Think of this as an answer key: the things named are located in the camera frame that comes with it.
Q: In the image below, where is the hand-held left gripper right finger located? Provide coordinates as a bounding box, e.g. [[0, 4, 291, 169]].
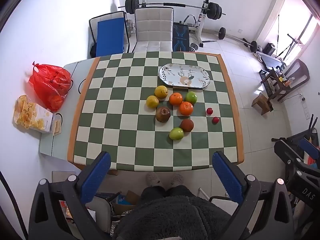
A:
[[212, 151, 295, 240]]

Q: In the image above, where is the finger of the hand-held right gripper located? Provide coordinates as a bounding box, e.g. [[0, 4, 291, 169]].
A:
[[299, 137, 320, 159], [274, 139, 304, 164]]

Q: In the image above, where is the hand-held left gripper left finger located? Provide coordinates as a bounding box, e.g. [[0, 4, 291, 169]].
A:
[[29, 151, 112, 240]]

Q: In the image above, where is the brown round fruit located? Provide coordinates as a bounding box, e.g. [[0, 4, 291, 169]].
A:
[[179, 119, 194, 132]]

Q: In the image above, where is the green apple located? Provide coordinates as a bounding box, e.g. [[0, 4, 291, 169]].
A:
[[169, 127, 185, 141], [185, 91, 198, 105]]

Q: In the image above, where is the orange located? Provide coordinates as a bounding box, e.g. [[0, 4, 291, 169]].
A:
[[179, 101, 194, 116], [169, 92, 183, 106]]

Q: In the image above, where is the yellow citrus fruit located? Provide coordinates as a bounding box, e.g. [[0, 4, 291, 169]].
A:
[[146, 95, 160, 109], [154, 86, 168, 98]]

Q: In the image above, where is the oval floral ceramic plate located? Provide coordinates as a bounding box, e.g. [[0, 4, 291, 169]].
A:
[[159, 63, 211, 90]]

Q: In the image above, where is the white power strip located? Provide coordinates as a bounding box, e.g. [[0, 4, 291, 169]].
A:
[[300, 95, 310, 120]]

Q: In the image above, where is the cardboard box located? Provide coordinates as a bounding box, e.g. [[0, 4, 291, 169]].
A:
[[111, 190, 141, 215]]

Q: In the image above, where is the wooden stool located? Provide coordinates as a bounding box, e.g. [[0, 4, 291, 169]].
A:
[[251, 92, 274, 115]]

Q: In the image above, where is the green white checkered tablecloth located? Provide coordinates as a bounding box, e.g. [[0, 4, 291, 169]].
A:
[[67, 51, 245, 173]]

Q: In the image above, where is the person in dark fleece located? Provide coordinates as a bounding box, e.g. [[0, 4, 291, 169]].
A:
[[112, 185, 250, 240]]

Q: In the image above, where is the black perforated panel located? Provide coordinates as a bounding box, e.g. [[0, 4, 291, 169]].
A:
[[259, 70, 277, 100]]

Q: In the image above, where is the light grey table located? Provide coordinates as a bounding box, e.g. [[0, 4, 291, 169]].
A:
[[39, 57, 100, 170]]

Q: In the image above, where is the dark wooden chair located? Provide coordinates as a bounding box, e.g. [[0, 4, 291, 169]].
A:
[[260, 59, 310, 102]]

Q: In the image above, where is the potato chips box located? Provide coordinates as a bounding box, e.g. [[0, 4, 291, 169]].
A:
[[14, 95, 62, 135]]

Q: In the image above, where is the brown pomegranate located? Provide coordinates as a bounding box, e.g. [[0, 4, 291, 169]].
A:
[[155, 107, 171, 123]]

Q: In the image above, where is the red plastic bag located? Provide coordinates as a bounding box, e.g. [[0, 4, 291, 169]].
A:
[[25, 61, 73, 112]]

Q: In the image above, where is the black tripod stand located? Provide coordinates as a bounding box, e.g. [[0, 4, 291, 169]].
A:
[[275, 15, 303, 61]]

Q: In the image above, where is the long barbell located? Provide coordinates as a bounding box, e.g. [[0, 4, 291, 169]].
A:
[[219, 27, 258, 53]]

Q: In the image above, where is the blue foam mat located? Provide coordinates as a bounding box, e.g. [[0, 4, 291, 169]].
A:
[[96, 17, 125, 56]]

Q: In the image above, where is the black blue sit-up bench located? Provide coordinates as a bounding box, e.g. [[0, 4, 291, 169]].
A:
[[172, 21, 190, 53]]

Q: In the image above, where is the white weight rack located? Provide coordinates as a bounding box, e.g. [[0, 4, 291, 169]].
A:
[[140, 0, 213, 48]]

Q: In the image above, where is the white padded chair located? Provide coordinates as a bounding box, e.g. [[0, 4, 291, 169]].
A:
[[129, 7, 174, 53]]

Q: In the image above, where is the barbell with black plates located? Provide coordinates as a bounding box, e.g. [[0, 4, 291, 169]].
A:
[[118, 0, 227, 20]]

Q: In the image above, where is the black cable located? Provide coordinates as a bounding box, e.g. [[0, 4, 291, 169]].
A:
[[77, 78, 87, 95]]

